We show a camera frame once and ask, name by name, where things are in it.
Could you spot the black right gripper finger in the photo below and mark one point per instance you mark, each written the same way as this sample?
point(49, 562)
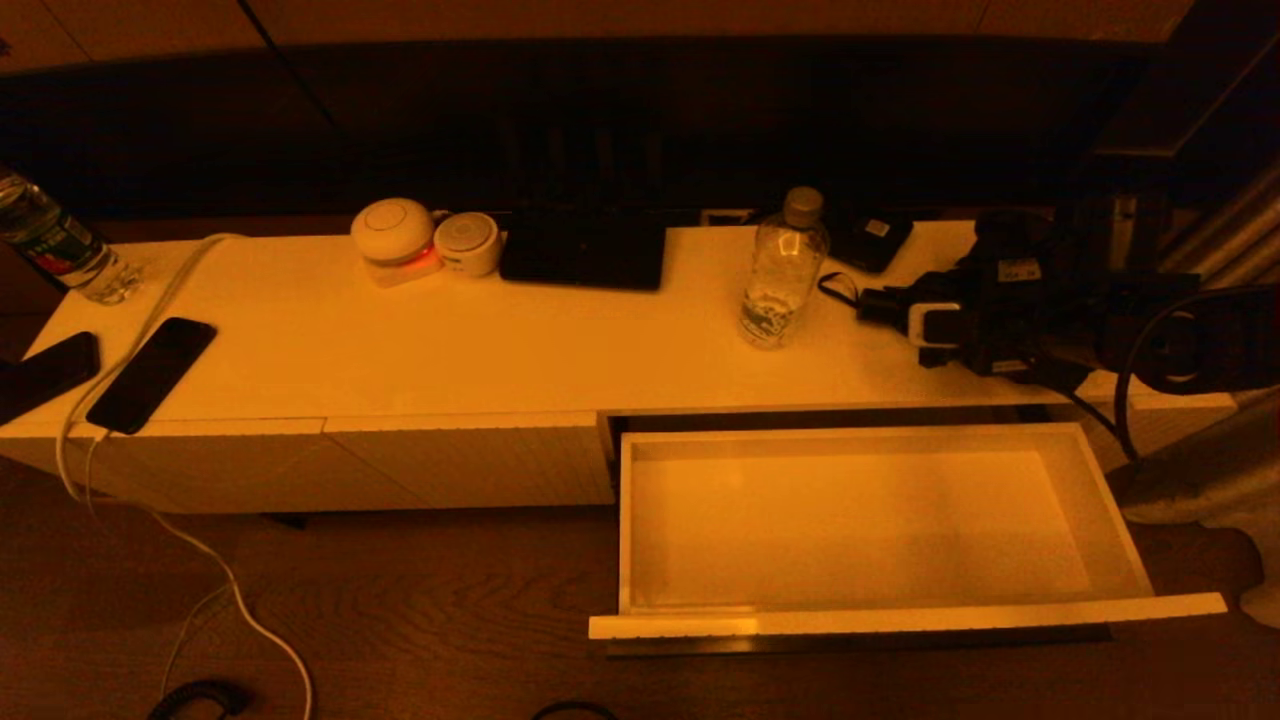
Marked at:
point(940, 357)
point(945, 290)

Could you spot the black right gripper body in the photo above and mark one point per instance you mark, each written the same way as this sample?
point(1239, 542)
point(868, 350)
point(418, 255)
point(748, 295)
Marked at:
point(1020, 320)

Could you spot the black umbrella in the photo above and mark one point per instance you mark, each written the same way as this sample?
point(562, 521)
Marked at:
point(885, 305)

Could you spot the clear bottle with grey cap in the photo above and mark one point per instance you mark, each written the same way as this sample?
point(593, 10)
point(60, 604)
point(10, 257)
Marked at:
point(780, 280)

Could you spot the white ribbed drawer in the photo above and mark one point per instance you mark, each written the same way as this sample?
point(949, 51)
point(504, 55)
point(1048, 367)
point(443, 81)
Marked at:
point(850, 520)

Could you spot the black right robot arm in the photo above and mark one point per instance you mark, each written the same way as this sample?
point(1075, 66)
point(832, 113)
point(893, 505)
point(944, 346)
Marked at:
point(1220, 340)

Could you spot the long white low cabinet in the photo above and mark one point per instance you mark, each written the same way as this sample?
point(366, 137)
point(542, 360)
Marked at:
point(500, 350)

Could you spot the small black adapter box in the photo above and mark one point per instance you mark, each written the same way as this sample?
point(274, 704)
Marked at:
point(868, 240)

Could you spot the pale pleated curtain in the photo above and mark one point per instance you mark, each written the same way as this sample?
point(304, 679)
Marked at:
point(1200, 480)

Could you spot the flat black set-top box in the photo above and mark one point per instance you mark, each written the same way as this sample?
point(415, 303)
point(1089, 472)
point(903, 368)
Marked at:
point(582, 250)

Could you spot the white ribbed cabinet door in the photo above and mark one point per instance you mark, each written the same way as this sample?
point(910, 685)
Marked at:
point(200, 465)
point(480, 460)

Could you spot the small white round speaker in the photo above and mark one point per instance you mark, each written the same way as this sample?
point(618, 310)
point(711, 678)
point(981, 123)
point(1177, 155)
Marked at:
point(467, 243)

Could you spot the large white round device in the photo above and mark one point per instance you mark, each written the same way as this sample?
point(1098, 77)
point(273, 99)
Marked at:
point(392, 232)

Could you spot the black smartphone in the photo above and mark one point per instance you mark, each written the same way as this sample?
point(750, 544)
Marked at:
point(150, 372)
point(40, 372)

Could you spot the labelled plastic water bottle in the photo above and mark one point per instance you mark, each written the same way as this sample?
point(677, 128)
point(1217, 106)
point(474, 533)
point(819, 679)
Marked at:
point(55, 245)

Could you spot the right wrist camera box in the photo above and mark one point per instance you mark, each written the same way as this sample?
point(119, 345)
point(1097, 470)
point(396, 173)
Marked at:
point(935, 325)

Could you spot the wall socket plate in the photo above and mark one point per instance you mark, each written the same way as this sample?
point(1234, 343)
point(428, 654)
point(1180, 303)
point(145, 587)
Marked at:
point(725, 215)

